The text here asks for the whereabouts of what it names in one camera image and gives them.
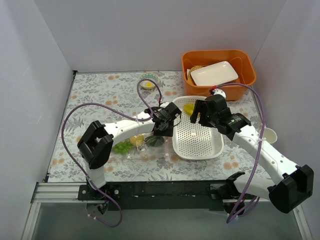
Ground yellow starfruit toy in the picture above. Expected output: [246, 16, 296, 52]
[183, 104, 195, 117]

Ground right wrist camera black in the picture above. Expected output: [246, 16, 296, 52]
[204, 94, 228, 114]

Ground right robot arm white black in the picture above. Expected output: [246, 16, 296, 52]
[190, 95, 314, 214]

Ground aluminium frame rail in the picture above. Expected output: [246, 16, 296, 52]
[22, 183, 312, 240]

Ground small patterned bowl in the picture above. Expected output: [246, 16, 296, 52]
[139, 72, 160, 90]

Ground clear zip top bag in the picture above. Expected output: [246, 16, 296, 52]
[110, 133, 170, 162]

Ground woven straw coaster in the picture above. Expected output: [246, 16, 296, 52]
[187, 65, 209, 86]

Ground yellow lemon toy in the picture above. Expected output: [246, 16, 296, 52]
[129, 134, 145, 147]

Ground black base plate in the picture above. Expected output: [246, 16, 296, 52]
[77, 180, 240, 211]

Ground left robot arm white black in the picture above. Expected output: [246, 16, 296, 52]
[77, 106, 181, 200]

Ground white perforated plastic basket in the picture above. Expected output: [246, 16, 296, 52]
[172, 95, 224, 160]

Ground floral table mat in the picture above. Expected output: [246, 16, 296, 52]
[47, 70, 280, 182]

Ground green grapes toy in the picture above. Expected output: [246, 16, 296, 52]
[112, 140, 134, 155]

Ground orange plastic tub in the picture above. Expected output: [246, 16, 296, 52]
[181, 49, 257, 101]

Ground white mug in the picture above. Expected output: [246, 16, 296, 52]
[258, 124, 278, 144]

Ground white rectangular plate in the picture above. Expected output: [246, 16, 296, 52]
[206, 61, 239, 86]

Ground green avocado toy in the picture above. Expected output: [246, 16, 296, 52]
[144, 135, 165, 147]

